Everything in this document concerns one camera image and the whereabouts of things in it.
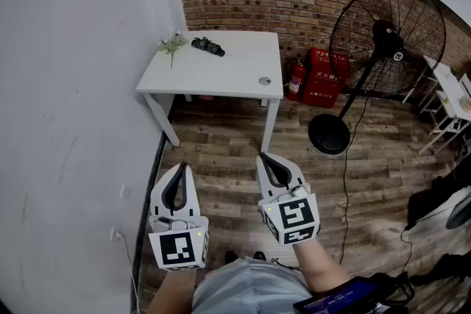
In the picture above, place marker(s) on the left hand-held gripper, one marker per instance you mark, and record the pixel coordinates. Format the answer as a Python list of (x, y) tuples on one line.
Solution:
[(176, 250)]

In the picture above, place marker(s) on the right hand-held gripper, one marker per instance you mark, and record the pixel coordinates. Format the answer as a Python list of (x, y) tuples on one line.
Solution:
[(298, 213)]

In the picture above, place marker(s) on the dark plaid umbrella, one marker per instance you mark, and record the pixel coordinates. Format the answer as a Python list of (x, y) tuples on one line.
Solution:
[(208, 46)]

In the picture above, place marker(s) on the person's right forearm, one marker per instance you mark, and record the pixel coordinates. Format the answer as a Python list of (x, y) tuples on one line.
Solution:
[(320, 268)]

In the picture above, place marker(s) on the person's left forearm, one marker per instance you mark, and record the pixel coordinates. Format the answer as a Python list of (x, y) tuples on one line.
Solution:
[(173, 290)]

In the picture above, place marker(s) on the person's black shoe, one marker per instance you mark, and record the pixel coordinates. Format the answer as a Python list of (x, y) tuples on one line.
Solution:
[(259, 255), (231, 256)]

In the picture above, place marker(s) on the red fire extinguisher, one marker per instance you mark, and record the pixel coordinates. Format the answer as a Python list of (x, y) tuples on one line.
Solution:
[(295, 81)]

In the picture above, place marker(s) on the red fire extinguisher box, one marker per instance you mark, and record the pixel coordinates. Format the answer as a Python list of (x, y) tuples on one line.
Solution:
[(324, 81)]

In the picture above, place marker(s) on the person's light blue shorts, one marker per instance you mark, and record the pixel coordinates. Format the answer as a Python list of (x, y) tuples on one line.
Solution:
[(250, 287)]

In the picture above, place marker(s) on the white table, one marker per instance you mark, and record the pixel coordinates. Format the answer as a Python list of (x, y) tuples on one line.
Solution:
[(221, 73)]

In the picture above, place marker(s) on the black wrist-mounted screen device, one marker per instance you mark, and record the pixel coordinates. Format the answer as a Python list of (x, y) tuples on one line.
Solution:
[(342, 296)]

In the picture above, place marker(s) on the artificial white flower bouquet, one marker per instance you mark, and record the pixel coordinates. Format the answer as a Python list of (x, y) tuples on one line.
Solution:
[(171, 44)]

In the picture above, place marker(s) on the black bag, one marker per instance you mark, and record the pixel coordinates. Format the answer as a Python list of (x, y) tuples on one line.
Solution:
[(438, 191)]

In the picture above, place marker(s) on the black standing fan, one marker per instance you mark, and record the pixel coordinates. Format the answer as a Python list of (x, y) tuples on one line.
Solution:
[(386, 36)]

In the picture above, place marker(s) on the white shelf rack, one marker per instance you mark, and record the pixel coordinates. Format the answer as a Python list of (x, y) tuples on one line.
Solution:
[(450, 92)]

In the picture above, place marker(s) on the white wall socket with plug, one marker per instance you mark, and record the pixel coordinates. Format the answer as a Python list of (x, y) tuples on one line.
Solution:
[(116, 234)]

